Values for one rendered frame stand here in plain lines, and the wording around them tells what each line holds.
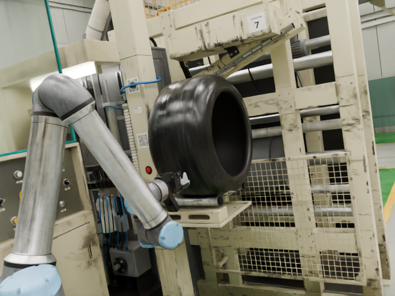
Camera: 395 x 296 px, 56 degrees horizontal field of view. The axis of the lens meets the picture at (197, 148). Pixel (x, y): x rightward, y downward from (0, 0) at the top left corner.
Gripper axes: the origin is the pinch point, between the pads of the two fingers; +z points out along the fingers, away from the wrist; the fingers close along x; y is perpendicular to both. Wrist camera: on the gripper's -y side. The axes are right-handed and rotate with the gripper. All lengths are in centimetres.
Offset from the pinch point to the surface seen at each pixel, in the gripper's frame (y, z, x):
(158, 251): -41, 18, 38
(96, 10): 103, 45, 77
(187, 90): 40.2, 7.4, -3.3
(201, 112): 29.5, 2.9, -11.1
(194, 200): -11.0, 10.4, 4.5
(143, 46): 68, 23, 29
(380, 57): 92, 938, -18
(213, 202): -12.3, 10.2, -5.3
